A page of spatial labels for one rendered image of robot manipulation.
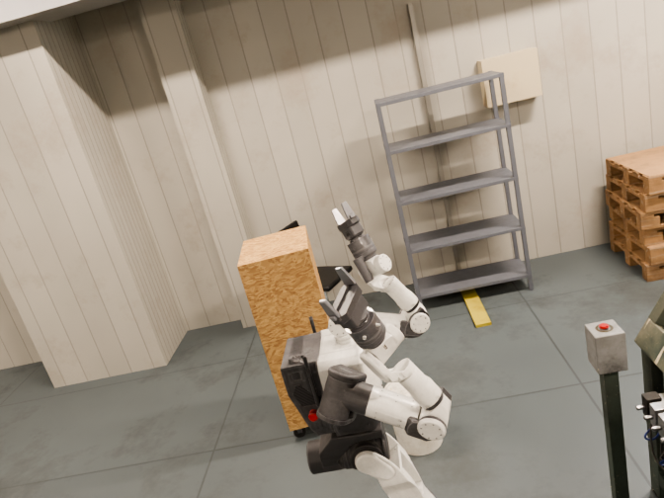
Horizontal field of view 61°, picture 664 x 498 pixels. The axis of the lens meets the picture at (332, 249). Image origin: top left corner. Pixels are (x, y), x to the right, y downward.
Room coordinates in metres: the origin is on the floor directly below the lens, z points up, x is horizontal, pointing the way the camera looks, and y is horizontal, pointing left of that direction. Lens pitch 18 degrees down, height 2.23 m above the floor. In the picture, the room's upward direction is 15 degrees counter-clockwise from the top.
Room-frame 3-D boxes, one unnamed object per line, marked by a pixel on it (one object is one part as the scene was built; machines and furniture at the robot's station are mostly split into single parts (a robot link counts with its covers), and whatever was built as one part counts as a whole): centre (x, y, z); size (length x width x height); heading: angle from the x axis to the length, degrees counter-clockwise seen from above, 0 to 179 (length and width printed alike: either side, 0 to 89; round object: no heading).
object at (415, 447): (2.78, -0.23, 0.24); 0.32 x 0.30 x 0.47; 173
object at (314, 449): (1.64, 0.12, 0.97); 0.28 x 0.13 x 0.18; 83
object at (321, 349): (1.64, 0.09, 1.23); 0.34 x 0.30 x 0.36; 173
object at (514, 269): (4.51, -1.11, 0.91); 0.98 x 0.40 x 1.81; 83
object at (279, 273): (3.30, 0.34, 0.63); 0.50 x 0.42 x 1.25; 0
